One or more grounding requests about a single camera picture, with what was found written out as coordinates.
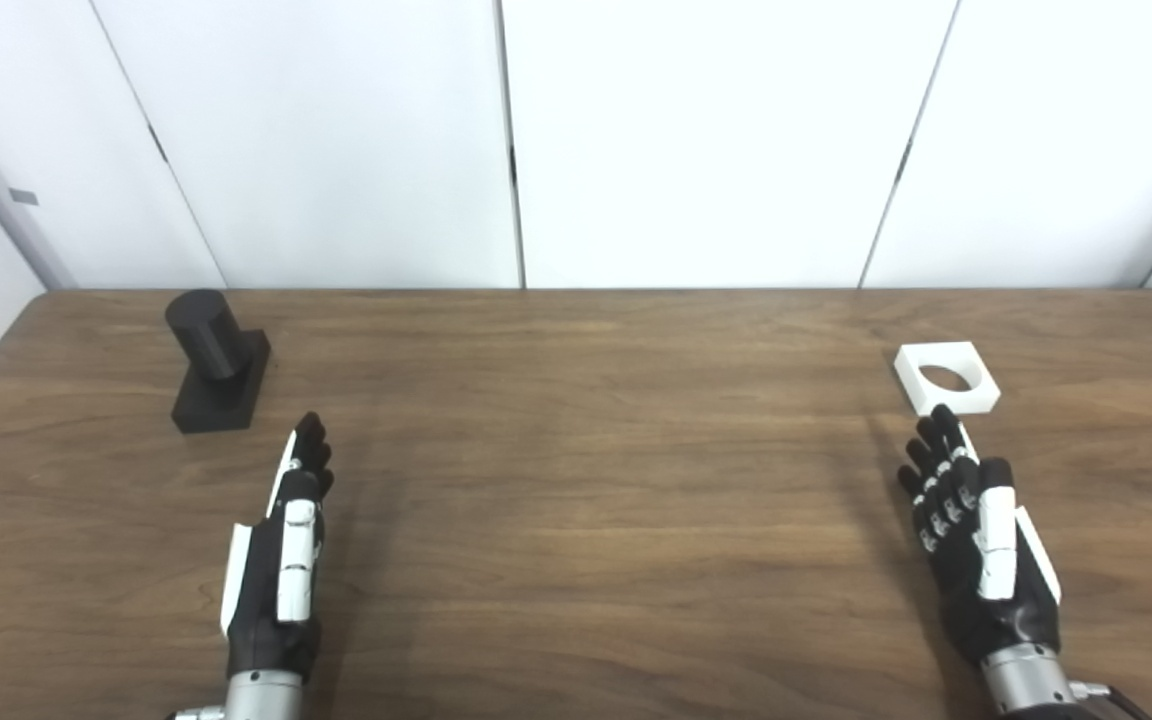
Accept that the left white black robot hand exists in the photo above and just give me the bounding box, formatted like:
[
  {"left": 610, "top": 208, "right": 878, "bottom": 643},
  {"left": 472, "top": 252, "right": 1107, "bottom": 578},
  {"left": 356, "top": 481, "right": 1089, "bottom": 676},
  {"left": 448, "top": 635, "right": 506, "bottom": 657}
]
[{"left": 220, "top": 411, "right": 335, "bottom": 683}]

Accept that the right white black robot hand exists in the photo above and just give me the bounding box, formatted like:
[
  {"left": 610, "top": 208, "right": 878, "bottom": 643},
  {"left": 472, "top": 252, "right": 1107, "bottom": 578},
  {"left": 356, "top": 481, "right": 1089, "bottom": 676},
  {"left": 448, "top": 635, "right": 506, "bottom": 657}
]
[{"left": 897, "top": 404, "right": 1063, "bottom": 666}]

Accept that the white square piece with hole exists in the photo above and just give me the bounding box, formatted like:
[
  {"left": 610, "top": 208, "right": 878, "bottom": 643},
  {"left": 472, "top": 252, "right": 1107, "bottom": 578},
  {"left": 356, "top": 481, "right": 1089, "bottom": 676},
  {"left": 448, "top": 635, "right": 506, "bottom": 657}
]
[{"left": 893, "top": 341, "right": 1002, "bottom": 417}]

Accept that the black cylinder peg with base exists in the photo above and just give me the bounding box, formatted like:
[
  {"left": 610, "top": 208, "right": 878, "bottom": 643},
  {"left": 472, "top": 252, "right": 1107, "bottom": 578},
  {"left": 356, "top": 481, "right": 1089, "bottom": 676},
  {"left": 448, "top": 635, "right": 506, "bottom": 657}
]
[{"left": 164, "top": 289, "right": 272, "bottom": 434}]

